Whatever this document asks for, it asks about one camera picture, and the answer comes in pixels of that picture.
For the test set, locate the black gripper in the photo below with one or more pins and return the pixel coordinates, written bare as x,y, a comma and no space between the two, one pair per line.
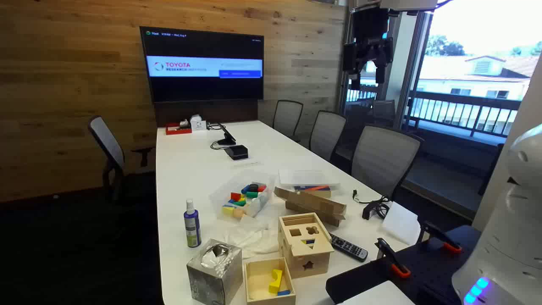
370,31

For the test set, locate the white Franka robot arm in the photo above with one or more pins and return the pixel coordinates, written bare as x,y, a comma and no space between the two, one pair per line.
509,226

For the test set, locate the white tissue in box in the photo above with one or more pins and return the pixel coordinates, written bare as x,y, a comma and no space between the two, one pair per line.
214,260

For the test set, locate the grey tissue box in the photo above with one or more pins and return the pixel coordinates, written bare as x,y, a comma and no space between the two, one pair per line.
214,281

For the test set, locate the grey mesh office chair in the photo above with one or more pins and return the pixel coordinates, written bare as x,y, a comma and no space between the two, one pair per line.
289,118
386,159
328,135

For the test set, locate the dark balcony railing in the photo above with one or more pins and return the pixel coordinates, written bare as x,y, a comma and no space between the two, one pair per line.
463,111

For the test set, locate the clear plastic container with pens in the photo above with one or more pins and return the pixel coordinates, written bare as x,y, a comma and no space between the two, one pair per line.
308,177

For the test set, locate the long wooden box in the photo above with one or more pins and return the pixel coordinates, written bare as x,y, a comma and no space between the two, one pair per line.
314,206

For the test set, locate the small black device box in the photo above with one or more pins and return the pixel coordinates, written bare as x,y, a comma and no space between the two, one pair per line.
238,152

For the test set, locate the black tablet stand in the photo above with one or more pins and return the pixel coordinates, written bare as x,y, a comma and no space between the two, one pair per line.
228,137

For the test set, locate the white paper bag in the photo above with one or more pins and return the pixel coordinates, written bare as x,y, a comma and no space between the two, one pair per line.
403,223

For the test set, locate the dark wooden cabinet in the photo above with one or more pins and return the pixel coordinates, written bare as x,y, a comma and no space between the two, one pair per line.
206,113

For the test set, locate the clear tub of coloured blocks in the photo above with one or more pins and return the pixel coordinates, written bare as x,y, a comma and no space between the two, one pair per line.
245,198

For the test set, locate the grey remote control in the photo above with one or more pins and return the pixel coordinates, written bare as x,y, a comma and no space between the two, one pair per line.
350,248

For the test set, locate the wooden shape sorter box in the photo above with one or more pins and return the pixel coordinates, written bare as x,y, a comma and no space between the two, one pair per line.
306,247

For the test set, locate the flat red box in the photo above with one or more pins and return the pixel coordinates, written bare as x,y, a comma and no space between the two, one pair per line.
179,130

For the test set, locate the blue chair seat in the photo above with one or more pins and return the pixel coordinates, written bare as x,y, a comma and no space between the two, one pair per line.
447,272

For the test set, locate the yellow wooden block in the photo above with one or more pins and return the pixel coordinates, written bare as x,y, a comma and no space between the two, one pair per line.
275,281

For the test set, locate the bottle with purple label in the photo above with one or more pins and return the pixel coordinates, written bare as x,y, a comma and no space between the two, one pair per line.
192,226

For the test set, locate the small blue block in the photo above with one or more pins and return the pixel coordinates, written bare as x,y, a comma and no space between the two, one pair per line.
284,292

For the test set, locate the shallow wooden tray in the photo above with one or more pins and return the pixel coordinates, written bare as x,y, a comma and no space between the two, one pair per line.
257,282

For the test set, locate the grey office chair with armrests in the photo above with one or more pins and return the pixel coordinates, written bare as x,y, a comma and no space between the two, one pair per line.
108,145

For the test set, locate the black wall television screen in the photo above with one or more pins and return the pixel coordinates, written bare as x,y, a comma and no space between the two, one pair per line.
204,62

